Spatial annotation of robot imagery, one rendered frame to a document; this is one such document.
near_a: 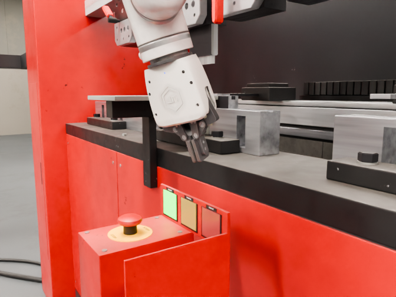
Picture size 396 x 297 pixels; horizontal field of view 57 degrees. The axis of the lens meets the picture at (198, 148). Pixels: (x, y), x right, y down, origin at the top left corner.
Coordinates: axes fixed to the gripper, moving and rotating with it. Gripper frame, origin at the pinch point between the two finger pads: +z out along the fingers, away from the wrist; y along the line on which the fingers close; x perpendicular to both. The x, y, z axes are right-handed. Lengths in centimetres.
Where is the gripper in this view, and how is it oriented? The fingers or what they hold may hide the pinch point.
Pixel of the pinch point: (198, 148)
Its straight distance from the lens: 61.3
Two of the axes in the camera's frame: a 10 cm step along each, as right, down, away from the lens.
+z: 2.9, 9.3, 2.3
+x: 4.7, -3.5, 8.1
